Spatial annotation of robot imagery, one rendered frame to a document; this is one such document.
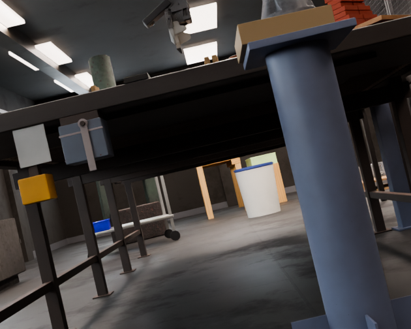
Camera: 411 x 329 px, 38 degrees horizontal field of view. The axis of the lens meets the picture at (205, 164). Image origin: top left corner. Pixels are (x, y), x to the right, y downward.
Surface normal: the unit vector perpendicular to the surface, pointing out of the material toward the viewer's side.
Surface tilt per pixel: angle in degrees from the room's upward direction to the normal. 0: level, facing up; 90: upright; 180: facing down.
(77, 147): 90
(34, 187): 90
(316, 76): 90
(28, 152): 90
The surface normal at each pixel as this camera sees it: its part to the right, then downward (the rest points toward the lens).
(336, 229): -0.25, 0.03
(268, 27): -0.02, -0.03
